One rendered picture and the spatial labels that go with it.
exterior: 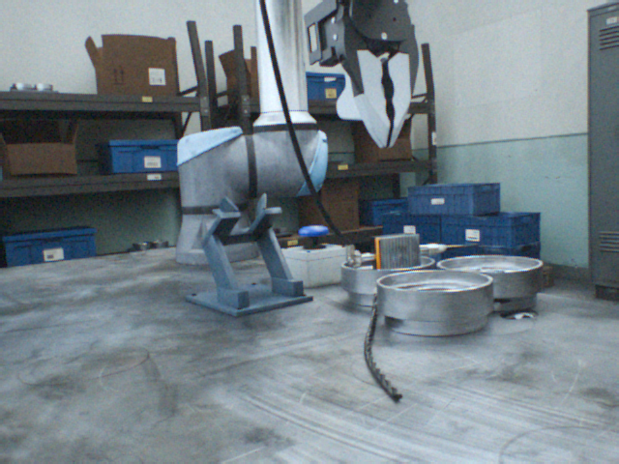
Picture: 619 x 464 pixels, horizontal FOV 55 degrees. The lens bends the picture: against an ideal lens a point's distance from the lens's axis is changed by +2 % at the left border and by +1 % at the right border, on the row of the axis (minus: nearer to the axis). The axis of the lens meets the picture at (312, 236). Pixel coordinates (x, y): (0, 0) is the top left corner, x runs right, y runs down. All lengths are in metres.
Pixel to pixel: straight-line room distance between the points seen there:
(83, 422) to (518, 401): 0.27
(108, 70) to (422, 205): 2.40
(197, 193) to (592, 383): 0.76
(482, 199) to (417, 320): 3.98
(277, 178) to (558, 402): 0.74
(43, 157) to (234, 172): 2.98
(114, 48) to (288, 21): 3.14
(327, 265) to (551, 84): 4.43
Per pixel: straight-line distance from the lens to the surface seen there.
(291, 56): 1.08
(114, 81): 4.15
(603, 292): 4.41
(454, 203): 4.45
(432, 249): 0.69
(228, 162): 1.04
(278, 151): 1.05
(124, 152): 4.11
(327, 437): 0.35
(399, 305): 0.52
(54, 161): 3.97
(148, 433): 0.38
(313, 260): 0.75
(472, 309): 0.53
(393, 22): 0.61
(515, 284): 0.61
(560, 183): 5.02
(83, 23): 4.72
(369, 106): 0.57
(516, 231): 4.28
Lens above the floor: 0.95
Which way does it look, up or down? 6 degrees down
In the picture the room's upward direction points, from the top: 3 degrees counter-clockwise
